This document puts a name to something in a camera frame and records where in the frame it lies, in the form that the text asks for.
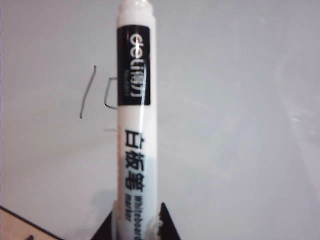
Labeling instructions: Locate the white whiteboard panel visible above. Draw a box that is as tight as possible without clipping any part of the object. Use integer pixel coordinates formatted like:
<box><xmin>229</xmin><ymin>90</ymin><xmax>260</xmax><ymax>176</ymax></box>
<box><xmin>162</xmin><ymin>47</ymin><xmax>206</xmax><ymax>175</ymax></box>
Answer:
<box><xmin>0</xmin><ymin>0</ymin><xmax>320</xmax><ymax>240</ymax></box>

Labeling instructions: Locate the white whiteboard marker pen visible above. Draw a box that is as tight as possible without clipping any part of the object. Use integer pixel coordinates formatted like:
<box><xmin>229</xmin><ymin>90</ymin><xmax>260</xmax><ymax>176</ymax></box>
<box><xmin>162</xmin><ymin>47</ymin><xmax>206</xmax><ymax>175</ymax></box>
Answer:
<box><xmin>113</xmin><ymin>0</ymin><xmax>161</xmax><ymax>240</ymax></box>

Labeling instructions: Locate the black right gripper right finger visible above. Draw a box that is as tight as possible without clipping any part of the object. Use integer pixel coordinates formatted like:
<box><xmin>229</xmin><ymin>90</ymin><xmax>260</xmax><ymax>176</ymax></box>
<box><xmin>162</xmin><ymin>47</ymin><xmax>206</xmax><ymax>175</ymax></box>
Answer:
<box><xmin>156</xmin><ymin>202</ymin><xmax>183</xmax><ymax>240</ymax></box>

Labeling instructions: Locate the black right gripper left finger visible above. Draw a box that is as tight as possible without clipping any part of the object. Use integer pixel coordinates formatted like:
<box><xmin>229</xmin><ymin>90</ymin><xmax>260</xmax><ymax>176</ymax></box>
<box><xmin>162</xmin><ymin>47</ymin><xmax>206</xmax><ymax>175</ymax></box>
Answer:
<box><xmin>92</xmin><ymin>199</ymin><xmax>118</xmax><ymax>240</ymax></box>

